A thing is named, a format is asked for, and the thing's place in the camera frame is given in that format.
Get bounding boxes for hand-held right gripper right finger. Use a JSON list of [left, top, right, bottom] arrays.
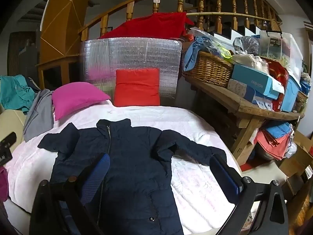
[[209, 153, 289, 235]]

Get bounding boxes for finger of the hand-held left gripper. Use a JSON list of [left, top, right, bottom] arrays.
[[0, 132, 17, 148]]

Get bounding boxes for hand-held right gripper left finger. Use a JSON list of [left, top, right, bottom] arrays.
[[29, 153, 110, 235]]

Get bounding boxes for navy puffer jacket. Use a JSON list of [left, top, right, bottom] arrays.
[[37, 119, 227, 235]]

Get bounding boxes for magenta garment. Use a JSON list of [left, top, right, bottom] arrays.
[[0, 166, 9, 202]]

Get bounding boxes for red floor mat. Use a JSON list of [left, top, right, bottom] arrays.
[[240, 157, 269, 173]]

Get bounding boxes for white bed blanket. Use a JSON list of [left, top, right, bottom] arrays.
[[5, 99, 252, 235]]

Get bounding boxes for grey garment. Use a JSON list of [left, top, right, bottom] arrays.
[[24, 89, 54, 142]]

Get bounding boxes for teal garment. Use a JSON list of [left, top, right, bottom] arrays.
[[0, 75, 37, 114]]

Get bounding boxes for coral folded cloth stack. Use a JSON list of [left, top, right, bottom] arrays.
[[255, 130, 292, 161]]

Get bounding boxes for wooden bench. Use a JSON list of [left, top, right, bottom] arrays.
[[184, 75, 305, 167]]

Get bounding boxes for blue folded cloth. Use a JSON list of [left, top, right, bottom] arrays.
[[265, 121, 292, 140]]

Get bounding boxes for pink pillow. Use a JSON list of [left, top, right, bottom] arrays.
[[51, 82, 111, 121]]

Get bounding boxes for cardboard box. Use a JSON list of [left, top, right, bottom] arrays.
[[279, 131, 313, 177]]

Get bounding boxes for white floral box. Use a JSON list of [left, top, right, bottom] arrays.
[[227, 79, 256, 101]]

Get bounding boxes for red pillow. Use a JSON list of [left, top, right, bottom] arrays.
[[114, 68, 160, 107]]

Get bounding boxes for blue shoebox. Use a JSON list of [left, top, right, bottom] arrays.
[[231, 64, 285, 100]]

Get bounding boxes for blue plastic bin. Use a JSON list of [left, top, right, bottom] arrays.
[[281, 76, 302, 113]]

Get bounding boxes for small wicker basket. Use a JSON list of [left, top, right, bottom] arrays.
[[293, 90, 309, 110]]

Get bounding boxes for red gift bag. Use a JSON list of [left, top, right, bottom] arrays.
[[263, 59, 290, 112]]

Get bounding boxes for clear bag of beige stuff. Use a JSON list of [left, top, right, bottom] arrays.
[[231, 54, 269, 74]]

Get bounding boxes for yellow-green goggles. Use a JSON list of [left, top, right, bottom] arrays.
[[215, 46, 234, 60]]

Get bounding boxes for silver foil mat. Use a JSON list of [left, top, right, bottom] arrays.
[[79, 37, 183, 103]]

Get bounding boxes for plastic bag of grey stuff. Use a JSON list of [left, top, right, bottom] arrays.
[[233, 36, 260, 56]]

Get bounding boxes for orange wooden pillar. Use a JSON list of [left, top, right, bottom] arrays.
[[39, 0, 94, 59]]

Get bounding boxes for clear plastic storage box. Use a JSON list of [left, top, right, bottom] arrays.
[[259, 30, 304, 82]]

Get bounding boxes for red cloth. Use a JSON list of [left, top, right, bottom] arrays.
[[99, 12, 195, 40]]

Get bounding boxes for wooden stair railing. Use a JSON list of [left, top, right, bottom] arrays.
[[78, 0, 282, 41]]

